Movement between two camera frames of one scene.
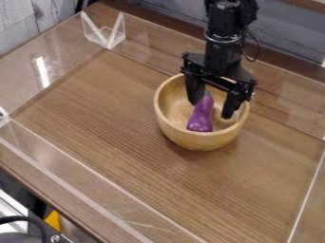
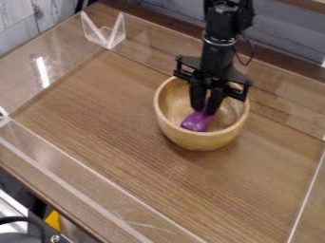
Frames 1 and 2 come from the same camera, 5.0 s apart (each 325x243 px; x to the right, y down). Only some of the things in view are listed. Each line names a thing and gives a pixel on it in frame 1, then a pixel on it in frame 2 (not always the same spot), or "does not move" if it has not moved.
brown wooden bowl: (174, 109) does not move
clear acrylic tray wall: (101, 205) does not move
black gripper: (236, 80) → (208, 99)
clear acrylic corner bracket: (106, 36) does not move
